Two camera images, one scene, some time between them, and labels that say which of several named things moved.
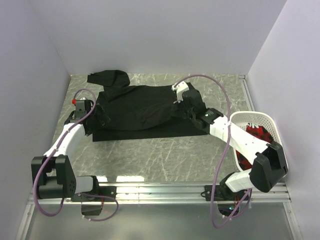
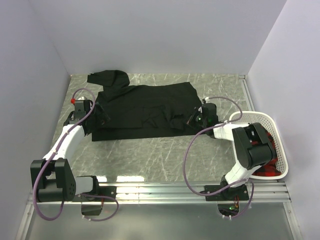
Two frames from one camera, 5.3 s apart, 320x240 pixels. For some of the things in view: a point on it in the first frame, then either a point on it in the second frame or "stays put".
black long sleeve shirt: [140, 112] stays put
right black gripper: [182, 102] -> [191, 121]
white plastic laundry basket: [264, 119] stays put
